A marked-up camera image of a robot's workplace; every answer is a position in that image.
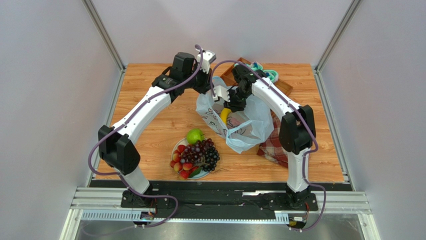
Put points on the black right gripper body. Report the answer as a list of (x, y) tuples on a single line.
[(235, 102)]

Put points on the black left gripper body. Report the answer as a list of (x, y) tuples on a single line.
[(201, 81)]

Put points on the yellow fake banana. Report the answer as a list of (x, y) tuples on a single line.
[(225, 114)]

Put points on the light blue plastic bag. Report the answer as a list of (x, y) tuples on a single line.
[(242, 130)]

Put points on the green fake apple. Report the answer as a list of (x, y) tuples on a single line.
[(195, 135)]

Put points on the dark fake grape bunch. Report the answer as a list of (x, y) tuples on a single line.
[(211, 158)]

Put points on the red purple fake grape bunch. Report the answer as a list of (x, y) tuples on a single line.
[(200, 149)]

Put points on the cream blue ceramic plate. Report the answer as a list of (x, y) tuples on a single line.
[(204, 173)]

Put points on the red fake cherry bunch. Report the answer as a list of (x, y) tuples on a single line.
[(181, 163)]

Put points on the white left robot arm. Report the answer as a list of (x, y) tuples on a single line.
[(116, 144)]

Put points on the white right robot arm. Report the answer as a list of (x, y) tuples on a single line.
[(297, 131)]

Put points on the wooden compartment tray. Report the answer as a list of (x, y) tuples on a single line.
[(229, 80)]

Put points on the teal white sock pair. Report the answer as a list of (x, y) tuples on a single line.
[(255, 66)]

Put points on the red plaid folded cloth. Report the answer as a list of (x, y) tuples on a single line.
[(272, 149)]

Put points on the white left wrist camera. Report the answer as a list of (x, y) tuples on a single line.
[(205, 59)]

